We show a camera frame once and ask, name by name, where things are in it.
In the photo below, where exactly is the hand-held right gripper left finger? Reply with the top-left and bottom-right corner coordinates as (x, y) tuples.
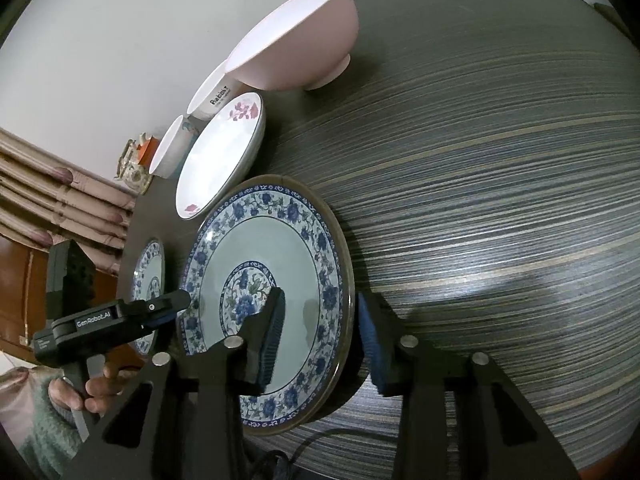
(65, 287), (287, 480)

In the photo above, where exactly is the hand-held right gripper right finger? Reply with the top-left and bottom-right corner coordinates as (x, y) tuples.
(356, 291), (581, 480)

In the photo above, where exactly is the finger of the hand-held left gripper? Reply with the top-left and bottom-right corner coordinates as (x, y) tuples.
(141, 310), (177, 335)
(146, 289), (192, 317)

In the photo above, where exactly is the small blue floral plate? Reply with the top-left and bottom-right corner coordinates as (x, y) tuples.
(130, 237), (167, 357)

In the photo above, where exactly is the large blue floral plate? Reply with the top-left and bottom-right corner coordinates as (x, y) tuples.
(179, 175), (357, 436)

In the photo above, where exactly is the small white bowl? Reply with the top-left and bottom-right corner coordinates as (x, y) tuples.
(148, 115), (202, 179)

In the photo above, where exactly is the person's left forearm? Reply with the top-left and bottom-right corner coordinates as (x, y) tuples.
(0, 366), (87, 476)

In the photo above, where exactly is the person's left hand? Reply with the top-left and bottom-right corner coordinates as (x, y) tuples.
(49, 357), (137, 416)

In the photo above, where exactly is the brown wooden cabinet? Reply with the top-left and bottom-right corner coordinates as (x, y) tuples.
(0, 235), (123, 361)

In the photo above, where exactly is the floral ceramic teapot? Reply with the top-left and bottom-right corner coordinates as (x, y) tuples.
(114, 132), (154, 196)

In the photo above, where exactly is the beige pleated curtain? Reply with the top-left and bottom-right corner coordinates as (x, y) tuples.
(0, 127), (137, 273)

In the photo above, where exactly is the white plate with pink flowers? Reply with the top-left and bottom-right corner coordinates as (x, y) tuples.
(175, 91), (266, 222)

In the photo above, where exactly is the orange lidded cup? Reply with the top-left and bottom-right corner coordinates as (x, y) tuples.
(135, 138), (161, 165)

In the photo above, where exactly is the pink bowl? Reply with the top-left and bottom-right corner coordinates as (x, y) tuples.
(225, 0), (360, 92)

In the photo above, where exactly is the black cable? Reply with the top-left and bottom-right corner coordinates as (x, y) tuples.
(249, 422), (347, 480)

